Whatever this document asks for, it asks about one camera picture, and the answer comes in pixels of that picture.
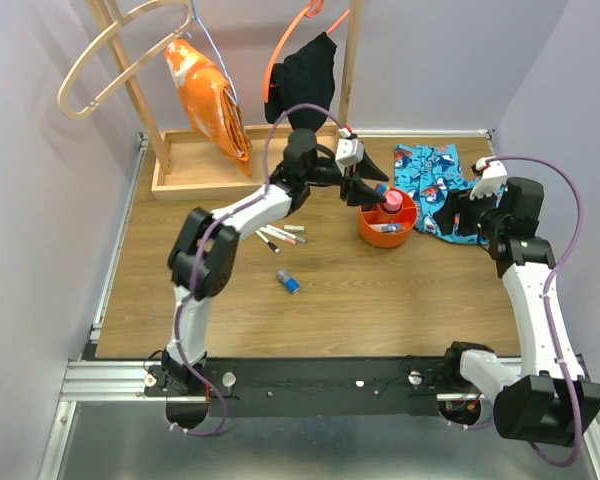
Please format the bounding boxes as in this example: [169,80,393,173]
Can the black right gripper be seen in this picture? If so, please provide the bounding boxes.
[432,182,507,240]

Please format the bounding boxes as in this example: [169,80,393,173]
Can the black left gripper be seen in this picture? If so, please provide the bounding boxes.
[304,151,388,209]

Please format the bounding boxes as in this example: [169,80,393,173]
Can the black highlighter blue cap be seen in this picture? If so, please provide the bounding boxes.
[375,183,389,195]

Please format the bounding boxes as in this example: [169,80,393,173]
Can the pink cap marker tube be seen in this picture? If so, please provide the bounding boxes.
[382,189,403,213]

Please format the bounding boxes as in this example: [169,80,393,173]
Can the peach cap white marker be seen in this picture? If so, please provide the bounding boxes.
[259,228,297,245]

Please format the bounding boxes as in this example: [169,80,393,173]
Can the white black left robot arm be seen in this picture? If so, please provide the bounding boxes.
[161,128,389,395]

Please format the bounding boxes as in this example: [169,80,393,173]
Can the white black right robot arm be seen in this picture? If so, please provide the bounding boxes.
[434,177,600,447]

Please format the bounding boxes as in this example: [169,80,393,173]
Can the orange round divided organizer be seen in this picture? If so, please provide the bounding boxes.
[358,183,419,249]

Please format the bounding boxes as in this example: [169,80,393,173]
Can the blue shark print cloth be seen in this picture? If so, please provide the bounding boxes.
[394,144,505,245]

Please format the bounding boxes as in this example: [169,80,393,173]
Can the grey white eraser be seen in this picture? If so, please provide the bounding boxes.
[283,224,306,233]

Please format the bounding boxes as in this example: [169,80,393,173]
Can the grey cap white marker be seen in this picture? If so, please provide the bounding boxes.
[265,225,307,244]

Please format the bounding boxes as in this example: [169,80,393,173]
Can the black cap whiteboard marker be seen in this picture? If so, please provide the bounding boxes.
[256,231,280,254]

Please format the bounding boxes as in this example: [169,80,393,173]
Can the black hanging garment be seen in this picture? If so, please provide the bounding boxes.
[264,32,337,124]

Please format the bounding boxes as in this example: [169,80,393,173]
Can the grey glue stick blue cap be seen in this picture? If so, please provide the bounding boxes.
[276,269,300,294]

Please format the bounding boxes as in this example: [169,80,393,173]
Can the wooden rack base tray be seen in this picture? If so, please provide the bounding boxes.
[151,123,291,201]

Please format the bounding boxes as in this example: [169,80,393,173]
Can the orange white folded cloth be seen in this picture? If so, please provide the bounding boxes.
[164,39,252,177]

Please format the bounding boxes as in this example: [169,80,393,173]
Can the orange plastic hanger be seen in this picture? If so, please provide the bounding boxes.
[262,0,351,104]

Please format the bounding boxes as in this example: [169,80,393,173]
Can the wooden clothes rack posts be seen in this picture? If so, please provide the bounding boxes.
[112,1,363,171]

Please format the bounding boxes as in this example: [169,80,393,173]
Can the wooden clothes hanger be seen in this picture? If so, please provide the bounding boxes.
[57,0,194,120]

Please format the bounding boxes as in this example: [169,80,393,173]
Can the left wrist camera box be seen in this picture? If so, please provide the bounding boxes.
[335,138,364,172]

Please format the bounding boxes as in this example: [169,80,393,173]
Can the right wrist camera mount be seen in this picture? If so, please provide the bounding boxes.
[469,157,508,200]

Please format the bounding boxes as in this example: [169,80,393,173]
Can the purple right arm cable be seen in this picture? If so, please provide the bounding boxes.
[484,155,586,468]

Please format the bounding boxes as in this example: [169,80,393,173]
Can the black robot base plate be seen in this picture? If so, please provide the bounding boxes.
[144,355,486,419]

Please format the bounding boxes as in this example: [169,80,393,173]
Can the blue wire hanger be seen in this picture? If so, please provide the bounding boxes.
[189,0,239,105]

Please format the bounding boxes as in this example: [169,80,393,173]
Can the aluminium frame rail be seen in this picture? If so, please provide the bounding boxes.
[34,130,171,480]

